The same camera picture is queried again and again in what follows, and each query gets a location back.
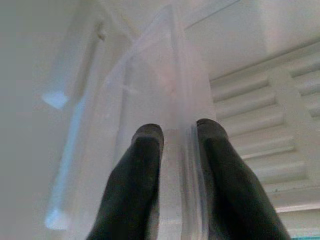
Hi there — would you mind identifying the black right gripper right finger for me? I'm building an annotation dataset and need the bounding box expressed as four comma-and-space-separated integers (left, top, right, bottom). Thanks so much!
196, 118, 292, 240

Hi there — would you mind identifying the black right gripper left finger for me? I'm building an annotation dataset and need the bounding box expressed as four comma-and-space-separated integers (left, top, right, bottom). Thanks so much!
86, 123, 165, 240

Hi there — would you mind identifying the clear plastic container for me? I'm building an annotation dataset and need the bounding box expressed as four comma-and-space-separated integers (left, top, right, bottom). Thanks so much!
44, 4, 218, 240

